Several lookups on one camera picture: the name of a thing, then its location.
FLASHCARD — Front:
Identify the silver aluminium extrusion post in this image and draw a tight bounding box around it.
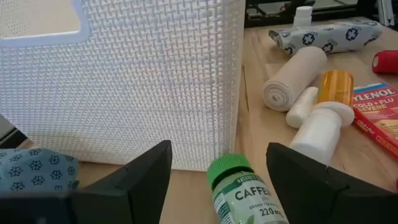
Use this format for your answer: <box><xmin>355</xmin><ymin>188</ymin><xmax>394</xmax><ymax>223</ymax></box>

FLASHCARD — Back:
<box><xmin>377</xmin><ymin>0</ymin><xmax>396</xmax><ymax>27</ymax></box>

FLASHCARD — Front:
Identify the black metal frame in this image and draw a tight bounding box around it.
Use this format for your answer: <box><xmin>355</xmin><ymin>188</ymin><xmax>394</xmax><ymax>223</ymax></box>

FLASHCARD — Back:
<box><xmin>244</xmin><ymin>0</ymin><xmax>379</xmax><ymax>29</ymax></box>

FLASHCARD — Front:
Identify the red Tylenol medicine box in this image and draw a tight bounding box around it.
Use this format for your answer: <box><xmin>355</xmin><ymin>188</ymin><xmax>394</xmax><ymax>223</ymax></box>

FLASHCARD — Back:
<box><xmin>352</xmin><ymin>82</ymin><xmax>398</xmax><ymax>161</ymax></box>

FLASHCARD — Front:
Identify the orange pill bottle white cap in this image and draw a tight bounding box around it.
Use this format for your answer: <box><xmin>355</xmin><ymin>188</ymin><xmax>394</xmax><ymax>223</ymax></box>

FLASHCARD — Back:
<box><xmin>312</xmin><ymin>70</ymin><xmax>355</xmax><ymax>128</ymax></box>

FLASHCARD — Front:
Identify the white pack blue cross print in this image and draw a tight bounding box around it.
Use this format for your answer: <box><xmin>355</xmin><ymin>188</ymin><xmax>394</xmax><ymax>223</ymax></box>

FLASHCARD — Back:
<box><xmin>268</xmin><ymin>21</ymin><xmax>383</xmax><ymax>57</ymax></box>

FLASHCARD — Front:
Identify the green-capped caffeine pill bottle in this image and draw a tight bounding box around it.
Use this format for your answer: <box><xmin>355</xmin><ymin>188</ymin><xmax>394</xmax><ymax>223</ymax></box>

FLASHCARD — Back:
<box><xmin>206</xmin><ymin>153</ymin><xmax>290</xmax><ymax>224</ymax></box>

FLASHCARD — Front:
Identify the blue flower-print soft pack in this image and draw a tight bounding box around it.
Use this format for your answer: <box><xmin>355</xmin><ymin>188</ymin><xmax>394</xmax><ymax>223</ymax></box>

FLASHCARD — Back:
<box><xmin>0</xmin><ymin>147</ymin><xmax>80</xmax><ymax>192</ymax></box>

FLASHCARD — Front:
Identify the beige elastic bandage roll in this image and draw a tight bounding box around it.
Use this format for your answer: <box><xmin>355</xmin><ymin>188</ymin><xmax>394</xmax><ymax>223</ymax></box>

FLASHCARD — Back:
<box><xmin>262</xmin><ymin>45</ymin><xmax>328</xmax><ymax>112</ymax></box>

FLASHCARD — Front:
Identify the plain white plastic bottle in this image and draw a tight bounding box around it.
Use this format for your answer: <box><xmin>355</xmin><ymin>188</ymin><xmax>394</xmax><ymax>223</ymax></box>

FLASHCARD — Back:
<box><xmin>289</xmin><ymin>107</ymin><xmax>343</xmax><ymax>166</ymax></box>

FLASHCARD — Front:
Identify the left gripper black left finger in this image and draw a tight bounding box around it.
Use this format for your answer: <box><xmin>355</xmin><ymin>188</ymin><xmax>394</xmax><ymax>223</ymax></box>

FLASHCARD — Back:
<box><xmin>0</xmin><ymin>139</ymin><xmax>173</xmax><ymax>224</ymax></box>

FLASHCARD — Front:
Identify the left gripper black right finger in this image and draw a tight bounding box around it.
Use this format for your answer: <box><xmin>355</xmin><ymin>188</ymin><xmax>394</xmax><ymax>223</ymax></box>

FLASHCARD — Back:
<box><xmin>266</xmin><ymin>142</ymin><xmax>398</xmax><ymax>224</ymax></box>

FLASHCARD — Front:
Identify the white woven plastic basket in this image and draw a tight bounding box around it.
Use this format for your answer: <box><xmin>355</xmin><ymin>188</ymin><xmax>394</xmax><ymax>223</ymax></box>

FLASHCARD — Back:
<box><xmin>0</xmin><ymin>0</ymin><xmax>246</xmax><ymax>171</ymax></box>

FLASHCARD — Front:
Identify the small white capped bottle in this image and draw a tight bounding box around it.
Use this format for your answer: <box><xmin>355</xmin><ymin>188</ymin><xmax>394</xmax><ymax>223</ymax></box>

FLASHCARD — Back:
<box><xmin>293</xmin><ymin>5</ymin><xmax>313</xmax><ymax>27</ymax></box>

